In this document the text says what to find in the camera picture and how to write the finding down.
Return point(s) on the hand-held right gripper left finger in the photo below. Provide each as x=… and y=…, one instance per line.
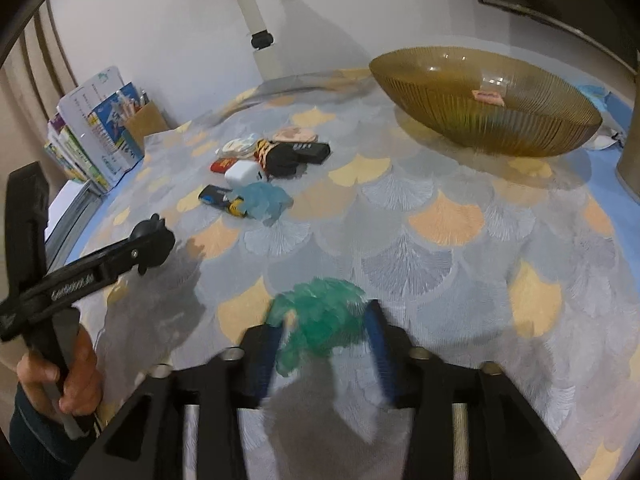
x=267, y=360

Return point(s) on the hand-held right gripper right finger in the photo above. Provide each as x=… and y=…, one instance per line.
x=382, y=355

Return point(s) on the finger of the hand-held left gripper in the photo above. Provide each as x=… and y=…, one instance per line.
x=152, y=242

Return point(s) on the teal translucent plastic toy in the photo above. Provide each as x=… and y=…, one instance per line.
x=320, y=320

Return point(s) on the black and yellow item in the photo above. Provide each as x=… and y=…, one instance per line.
x=220, y=197

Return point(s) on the small red item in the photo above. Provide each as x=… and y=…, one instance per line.
x=224, y=166

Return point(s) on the white charger cube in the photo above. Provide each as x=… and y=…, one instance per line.
x=242, y=175

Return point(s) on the light blue soft toy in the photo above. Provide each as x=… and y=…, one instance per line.
x=265, y=202

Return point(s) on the black rectangular box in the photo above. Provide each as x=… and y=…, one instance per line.
x=310, y=152

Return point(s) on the amber ribbed glass bowl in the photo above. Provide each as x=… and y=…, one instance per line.
x=480, y=120

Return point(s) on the small pink eraser box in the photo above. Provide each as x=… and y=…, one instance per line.
x=487, y=96

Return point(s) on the person's left forearm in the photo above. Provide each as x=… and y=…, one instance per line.
x=35, y=435

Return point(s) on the person's left hand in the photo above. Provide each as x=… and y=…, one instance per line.
x=82, y=375

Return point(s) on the grey paper tray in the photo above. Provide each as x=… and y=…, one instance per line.
x=70, y=210

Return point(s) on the row of green-spined books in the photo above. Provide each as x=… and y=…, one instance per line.
x=75, y=160

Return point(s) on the brown pen holder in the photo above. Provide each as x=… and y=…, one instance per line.
x=145, y=127

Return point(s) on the blue illustrated book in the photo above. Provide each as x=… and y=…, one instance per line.
x=117, y=130

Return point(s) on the clear cartoon correction tape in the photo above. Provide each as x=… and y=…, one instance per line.
x=237, y=147

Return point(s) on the beige curtain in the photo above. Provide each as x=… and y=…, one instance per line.
x=30, y=110

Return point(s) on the bunch of pens and pencils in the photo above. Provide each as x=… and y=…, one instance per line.
x=134, y=102

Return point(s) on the white printed booklet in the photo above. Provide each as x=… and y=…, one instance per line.
x=85, y=105

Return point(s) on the pink correction tape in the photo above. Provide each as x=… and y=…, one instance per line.
x=295, y=135

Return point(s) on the black pole clamp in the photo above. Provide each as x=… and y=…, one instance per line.
x=261, y=41

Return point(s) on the white pole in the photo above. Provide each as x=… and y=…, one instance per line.
x=250, y=5

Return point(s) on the beige cylindrical container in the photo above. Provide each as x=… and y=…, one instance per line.
x=630, y=150

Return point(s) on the blue face mask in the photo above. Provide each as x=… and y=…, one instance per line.
x=600, y=110

